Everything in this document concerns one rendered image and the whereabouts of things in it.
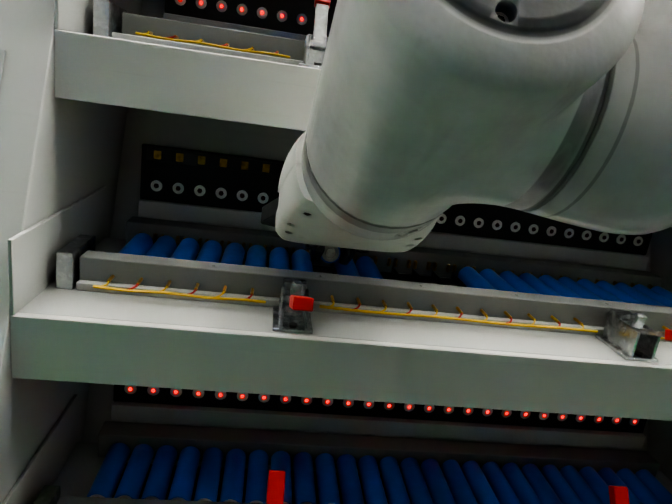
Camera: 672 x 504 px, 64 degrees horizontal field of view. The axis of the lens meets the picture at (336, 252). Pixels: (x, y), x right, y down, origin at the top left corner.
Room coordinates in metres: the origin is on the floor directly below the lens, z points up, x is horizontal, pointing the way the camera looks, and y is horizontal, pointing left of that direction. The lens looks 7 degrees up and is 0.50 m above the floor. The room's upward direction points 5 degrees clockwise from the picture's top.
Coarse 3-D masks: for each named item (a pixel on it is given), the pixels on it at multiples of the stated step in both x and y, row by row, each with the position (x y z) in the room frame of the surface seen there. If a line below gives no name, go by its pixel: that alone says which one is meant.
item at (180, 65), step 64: (64, 0) 0.34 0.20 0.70; (128, 0) 0.48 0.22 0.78; (192, 0) 0.51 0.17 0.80; (256, 0) 0.51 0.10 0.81; (320, 0) 0.39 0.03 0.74; (64, 64) 0.35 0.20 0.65; (128, 64) 0.36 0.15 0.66; (192, 64) 0.36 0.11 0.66; (256, 64) 0.36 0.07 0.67; (320, 64) 0.38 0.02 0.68
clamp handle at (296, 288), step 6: (294, 288) 0.37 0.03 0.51; (300, 288) 0.38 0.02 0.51; (294, 294) 0.38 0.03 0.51; (300, 294) 0.38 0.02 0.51; (288, 300) 0.37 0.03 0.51; (294, 300) 0.31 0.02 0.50; (300, 300) 0.31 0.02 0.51; (306, 300) 0.31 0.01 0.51; (312, 300) 0.31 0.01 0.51; (294, 306) 0.31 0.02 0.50; (300, 306) 0.31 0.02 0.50; (306, 306) 0.31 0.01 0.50; (312, 306) 0.31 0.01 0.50
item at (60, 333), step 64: (64, 256) 0.38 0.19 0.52; (576, 256) 0.57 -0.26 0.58; (640, 256) 0.58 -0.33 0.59; (64, 320) 0.35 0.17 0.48; (128, 320) 0.36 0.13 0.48; (192, 320) 0.37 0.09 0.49; (256, 320) 0.39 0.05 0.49; (320, 320) 0.40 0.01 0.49; (384, 320) 0.42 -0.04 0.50; (128, 384) 0.37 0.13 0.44; (192, 384) 0.37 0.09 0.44; (256, 384) 0.38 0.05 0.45; (320, 384) 0.38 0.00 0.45; (384, 384) 0.39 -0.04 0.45; (448, 384) 0.39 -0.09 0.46; (512, 384) 0.40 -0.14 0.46; (576, 384) 0.40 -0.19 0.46; (640, 384) 0.41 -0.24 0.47
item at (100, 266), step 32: (96, 256) 0.39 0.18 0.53; (128, 256) 0.40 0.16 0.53; (128, 288) 0.38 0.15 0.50; (192, 288) 0.41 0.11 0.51; (224, 288) 0.40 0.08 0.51; (256, 288) 0.41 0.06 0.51; (320, 288) 0.42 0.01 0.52; (352, 288) 0.42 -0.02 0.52; (384, 288) 0.42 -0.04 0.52; (416, 288) 0.42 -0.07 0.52; (448, 288) 0.43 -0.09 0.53; (480, 288) 0.45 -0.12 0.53; (480, 320) 0.42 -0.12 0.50; (544, 320) 0.44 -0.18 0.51; (576, 320) 0.44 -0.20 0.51
